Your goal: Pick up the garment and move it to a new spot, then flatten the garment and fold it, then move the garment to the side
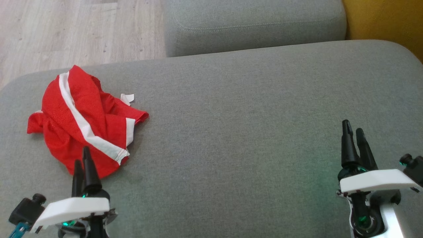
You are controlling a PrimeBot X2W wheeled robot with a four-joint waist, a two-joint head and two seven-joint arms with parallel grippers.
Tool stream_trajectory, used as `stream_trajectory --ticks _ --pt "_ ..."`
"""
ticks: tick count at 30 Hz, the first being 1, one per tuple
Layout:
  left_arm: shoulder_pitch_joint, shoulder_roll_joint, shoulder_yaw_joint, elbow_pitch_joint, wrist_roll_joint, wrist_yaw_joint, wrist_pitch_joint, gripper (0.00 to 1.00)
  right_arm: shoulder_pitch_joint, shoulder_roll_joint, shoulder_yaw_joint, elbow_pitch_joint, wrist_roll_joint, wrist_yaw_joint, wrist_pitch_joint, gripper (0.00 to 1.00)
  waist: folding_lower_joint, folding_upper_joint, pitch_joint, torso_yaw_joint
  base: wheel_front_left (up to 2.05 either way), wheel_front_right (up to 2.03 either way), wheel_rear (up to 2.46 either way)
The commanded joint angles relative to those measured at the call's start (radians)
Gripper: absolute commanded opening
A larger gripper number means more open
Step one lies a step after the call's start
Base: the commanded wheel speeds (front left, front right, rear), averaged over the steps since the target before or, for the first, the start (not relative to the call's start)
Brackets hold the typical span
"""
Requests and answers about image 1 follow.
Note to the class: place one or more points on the grey sofa cushion section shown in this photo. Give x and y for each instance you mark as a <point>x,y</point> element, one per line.
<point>251,26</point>

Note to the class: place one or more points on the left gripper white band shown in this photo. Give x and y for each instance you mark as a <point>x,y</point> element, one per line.
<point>72,208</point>

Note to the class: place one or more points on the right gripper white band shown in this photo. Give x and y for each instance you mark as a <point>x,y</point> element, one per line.
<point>373,180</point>

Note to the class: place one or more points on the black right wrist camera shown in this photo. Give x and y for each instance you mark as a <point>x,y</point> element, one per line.
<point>414,170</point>

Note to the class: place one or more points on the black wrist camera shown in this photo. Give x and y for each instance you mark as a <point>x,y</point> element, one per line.
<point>414,170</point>
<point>26,208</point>

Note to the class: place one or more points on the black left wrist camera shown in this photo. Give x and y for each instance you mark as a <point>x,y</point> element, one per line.
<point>26,208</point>

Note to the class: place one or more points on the red shorts white stripe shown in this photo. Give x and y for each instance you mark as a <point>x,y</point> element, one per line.
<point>66,132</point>

